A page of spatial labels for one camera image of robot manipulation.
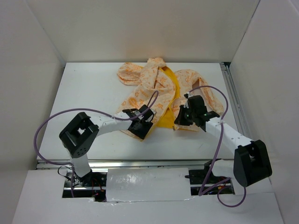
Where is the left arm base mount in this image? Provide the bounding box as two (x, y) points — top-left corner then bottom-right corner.
(57, 166), (107, 202)

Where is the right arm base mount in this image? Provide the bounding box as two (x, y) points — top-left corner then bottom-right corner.
(185, 169), (233, 196)

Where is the aluminium frame rail front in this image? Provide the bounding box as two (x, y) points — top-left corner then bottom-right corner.
(36, 159), (234, 169)

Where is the yellow and patterned jacket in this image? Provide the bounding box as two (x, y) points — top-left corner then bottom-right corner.
(117, 57), (224, 132)

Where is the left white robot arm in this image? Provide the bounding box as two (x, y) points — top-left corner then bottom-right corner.
(59, 105), (156, 186)

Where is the aluminium frame rail right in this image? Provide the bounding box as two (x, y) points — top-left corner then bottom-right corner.
(220, 62), (253, 139)

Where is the aluminium frame rail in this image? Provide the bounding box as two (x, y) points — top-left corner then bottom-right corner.
(220, 62), (253, 139)
(36, 159), (234, 169)

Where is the white cover sheet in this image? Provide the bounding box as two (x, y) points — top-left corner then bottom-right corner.
(106, 168), (192, 202)

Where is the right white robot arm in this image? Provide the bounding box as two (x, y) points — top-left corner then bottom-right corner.
(174, 94), (272, 187)

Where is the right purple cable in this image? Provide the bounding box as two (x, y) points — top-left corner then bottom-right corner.
(186, 85), (247, 208)

